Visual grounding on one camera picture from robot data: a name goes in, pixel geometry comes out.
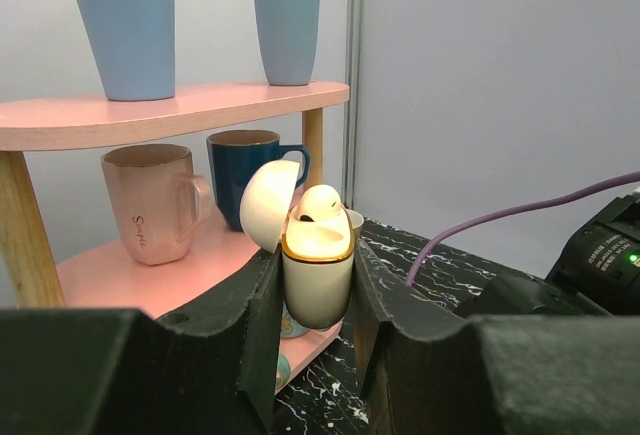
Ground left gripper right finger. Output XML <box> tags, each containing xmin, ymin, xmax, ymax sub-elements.
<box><xmin>352</xmin><ymin>242</ymin><xmax>639</xmax><ymax>434</ymax></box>

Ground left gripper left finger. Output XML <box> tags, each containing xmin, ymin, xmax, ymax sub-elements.
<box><xmin>1</xmin><ymin>250</ymin><xmax>283</xmax><ymax>434</ymax></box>

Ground white earbud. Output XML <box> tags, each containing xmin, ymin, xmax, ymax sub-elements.
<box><xmin>294</xmin><ymin>184</ymin><xmax>342</xmax><ymax>222</ymax></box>

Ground light blue butterfly mug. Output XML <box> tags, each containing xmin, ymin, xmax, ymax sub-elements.
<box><xmin>280</xmin><ymin>313</ymin><xmax>310</xmax><ymax>339</ymax></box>

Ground pink three-tier wooden shelf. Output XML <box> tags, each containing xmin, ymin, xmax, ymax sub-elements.
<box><xmin>0</xmin><ymin>80</ymin><xmax>350</xmax><ymax>396</ymax></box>

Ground beige mug on shelf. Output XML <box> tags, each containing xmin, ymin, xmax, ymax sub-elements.
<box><xmin>101</xmin><ymin>143</ymin><xmax>214</xmax><ymax>266</ymax></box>

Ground cream ceramic bowl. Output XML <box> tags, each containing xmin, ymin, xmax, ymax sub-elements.
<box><xmin>345</xmin><ymin>208</ymin><xmax>364</xmax><ymax>240</ymax></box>

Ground dark blue faceted mug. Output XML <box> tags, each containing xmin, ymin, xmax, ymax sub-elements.
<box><xmin>206</xmin><ymin>129</ymin><xmax>311</xmax><ymax>231</ymax></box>

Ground right blue plastic cup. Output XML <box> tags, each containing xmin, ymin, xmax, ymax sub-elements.
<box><xmin>254</xmin><ymin>0</ymin><xmax>320</xmax><ymax>86</ymax></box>

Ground blue plastic cup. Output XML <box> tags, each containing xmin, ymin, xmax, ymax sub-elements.
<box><xmin>76</xmin><ymin>0</ymin><xmax>176</xmax><ymax>102</ymax></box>
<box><xmin>254</xmin><ymin>0</ymin><xmax>320</xmax><ymax>86</ymax></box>

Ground left blue plastic cup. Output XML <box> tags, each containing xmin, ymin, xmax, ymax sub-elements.
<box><xmin>76</xmin><ymin>0</ymin><xmax>176</xmax><ymax>102</ymax></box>

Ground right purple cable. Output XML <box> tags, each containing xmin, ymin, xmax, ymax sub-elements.
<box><xmin>405</xmin><ymin>170</ymin><xmax>640</xmax><ymax>286</ymax></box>

